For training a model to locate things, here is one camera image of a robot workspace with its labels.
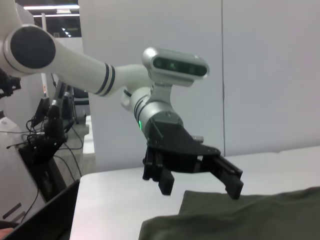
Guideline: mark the black articulated device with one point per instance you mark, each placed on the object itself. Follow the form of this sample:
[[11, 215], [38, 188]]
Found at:
[[52, 127]]

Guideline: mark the dark green t-shirt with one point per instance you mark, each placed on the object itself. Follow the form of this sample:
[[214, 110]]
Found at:
[[237, 220]]

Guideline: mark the ceiling light strip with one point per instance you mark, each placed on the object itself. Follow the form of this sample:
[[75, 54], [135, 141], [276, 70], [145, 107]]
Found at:
[[50, 8]]

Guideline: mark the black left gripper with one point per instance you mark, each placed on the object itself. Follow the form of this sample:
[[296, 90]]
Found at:
[[175, 145]]

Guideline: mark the black clamp mount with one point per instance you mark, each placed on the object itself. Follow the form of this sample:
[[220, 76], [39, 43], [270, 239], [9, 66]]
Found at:
[[10, 85]]

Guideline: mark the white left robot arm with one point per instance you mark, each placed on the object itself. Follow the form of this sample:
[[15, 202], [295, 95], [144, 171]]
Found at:
[[75, 67]]

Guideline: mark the white partition panel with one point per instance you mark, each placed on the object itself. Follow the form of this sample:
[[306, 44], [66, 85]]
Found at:
[[275, 75], [150, 30]]

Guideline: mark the black office chair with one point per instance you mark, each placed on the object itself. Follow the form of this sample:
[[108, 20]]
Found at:
[[82, 100]]

